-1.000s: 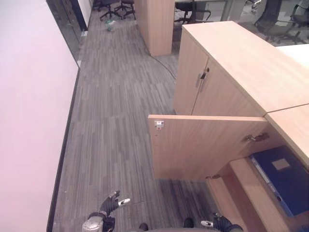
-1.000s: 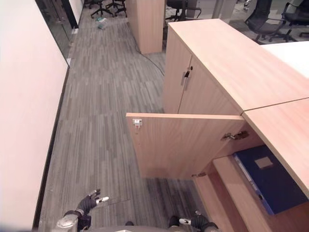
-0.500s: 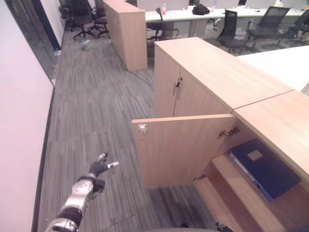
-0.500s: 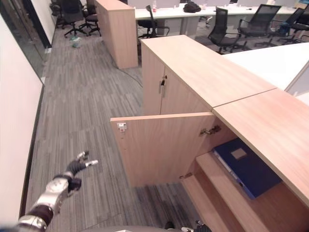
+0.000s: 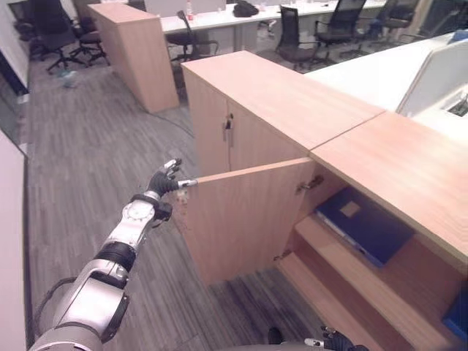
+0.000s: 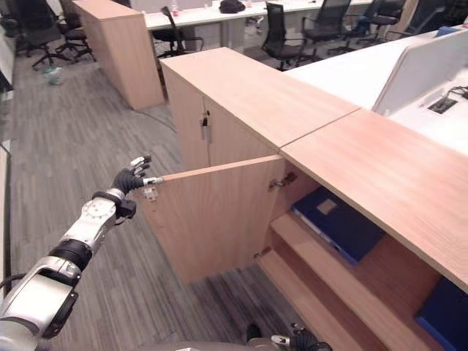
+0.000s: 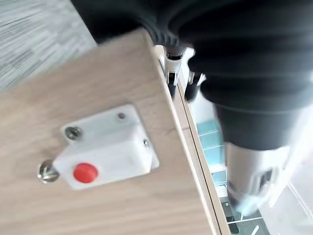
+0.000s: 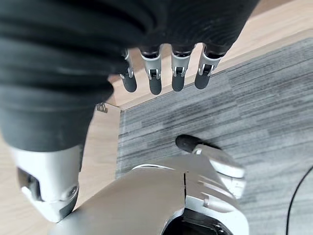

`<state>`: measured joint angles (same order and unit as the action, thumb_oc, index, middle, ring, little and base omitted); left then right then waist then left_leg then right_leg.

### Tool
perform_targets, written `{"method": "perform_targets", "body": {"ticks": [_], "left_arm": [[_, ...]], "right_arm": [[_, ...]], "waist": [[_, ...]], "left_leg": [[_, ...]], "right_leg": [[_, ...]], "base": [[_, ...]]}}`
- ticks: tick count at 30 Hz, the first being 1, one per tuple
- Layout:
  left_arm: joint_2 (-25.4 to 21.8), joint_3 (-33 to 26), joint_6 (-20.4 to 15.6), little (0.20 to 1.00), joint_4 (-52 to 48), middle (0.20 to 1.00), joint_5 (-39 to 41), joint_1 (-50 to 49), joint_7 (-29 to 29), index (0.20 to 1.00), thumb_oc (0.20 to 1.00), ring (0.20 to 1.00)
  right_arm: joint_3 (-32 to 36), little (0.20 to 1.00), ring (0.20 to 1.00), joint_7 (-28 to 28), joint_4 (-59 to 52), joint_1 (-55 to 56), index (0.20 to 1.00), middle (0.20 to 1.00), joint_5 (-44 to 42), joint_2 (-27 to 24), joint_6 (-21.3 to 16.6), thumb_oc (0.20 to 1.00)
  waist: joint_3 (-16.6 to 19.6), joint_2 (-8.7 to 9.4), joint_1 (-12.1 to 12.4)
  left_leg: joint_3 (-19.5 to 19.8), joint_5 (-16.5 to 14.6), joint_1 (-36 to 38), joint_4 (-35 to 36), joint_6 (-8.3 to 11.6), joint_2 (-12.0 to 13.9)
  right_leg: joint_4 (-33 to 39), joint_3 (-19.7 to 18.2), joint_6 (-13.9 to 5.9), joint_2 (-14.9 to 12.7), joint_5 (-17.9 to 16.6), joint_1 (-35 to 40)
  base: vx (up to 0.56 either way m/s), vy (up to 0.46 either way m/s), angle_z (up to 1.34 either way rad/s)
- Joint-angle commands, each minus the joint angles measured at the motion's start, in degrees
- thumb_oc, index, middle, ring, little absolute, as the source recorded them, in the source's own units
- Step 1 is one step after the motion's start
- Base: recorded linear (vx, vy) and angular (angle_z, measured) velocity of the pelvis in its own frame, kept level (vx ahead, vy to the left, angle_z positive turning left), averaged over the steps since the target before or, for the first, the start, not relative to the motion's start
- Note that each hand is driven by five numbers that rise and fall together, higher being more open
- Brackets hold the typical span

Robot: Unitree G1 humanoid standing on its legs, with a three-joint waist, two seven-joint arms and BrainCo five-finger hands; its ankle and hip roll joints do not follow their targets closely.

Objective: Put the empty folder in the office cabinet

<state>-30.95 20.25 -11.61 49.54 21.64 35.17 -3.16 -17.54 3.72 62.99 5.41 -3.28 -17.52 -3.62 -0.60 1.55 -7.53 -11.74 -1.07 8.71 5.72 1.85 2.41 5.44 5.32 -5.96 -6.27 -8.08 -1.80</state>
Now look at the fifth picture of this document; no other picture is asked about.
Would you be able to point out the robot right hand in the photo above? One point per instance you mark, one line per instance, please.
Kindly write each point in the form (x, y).
(338, 343)

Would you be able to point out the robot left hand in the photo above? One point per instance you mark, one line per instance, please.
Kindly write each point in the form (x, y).
(162, 181)

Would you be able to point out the wooden cabinet door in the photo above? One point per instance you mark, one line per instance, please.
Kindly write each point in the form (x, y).
(241, 219)

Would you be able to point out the robot left silver arm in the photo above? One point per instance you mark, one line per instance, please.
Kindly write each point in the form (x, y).
(109, 292)

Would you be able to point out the black cabinet lock key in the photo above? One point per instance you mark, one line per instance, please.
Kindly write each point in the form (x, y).
(229, 120)

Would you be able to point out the dark blue folder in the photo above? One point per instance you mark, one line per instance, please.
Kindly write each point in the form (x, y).
(369, 228)

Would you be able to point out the tall wooden cabinet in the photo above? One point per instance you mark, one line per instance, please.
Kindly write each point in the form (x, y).
(135, 58)

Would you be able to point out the beige folder label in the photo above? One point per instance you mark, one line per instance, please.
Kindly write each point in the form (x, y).
(351, 208)

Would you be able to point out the closed wooden two-door cabinet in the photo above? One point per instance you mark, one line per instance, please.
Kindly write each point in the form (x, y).
(270, 95)

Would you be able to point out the black office chair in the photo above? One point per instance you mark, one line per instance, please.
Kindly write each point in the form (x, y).
(292, 40)
(393, 16)
(188, 42)
(55, 33)
(91, 40)
(342, 25)

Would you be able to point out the long white office desk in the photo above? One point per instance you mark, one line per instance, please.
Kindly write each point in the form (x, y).
(219, 22)

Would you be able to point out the wooden office cabinet with shelves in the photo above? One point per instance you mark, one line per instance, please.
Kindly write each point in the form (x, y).
(395, 161)

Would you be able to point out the robot dark foot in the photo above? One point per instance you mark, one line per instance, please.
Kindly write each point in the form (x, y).
(275, 335)

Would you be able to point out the metal door hinge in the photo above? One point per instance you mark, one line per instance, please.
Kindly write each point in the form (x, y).
(309, 184)
(282, 255)

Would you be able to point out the blue box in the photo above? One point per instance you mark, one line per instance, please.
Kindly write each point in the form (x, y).
(457, 316)

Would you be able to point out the clear plastic bag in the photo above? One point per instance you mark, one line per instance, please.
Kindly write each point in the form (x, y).
(67, 78)

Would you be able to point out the red drink bottle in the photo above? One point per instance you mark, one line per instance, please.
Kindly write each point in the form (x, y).
(189, 10)

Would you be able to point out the white desk divider panel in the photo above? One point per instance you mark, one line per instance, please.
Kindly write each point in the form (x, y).
(183, 6)

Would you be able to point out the black bag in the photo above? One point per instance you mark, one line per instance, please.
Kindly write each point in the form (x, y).
(245, 8)

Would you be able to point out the white corner desk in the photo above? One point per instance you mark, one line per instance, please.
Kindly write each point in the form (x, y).
(369, 73)

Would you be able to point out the white desk partition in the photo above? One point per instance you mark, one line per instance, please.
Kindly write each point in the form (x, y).
(435, 80)

